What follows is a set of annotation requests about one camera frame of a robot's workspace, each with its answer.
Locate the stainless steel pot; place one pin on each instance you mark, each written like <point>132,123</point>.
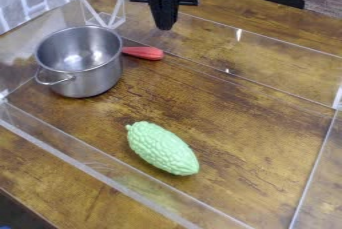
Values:
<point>79,61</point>

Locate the orange spoon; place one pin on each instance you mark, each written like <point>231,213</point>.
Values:
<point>148,53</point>

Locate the clear acrylic tray walls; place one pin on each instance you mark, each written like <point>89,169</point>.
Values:
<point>251,98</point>

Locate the green bitter gourd toy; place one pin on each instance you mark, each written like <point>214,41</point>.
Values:
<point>162,149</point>

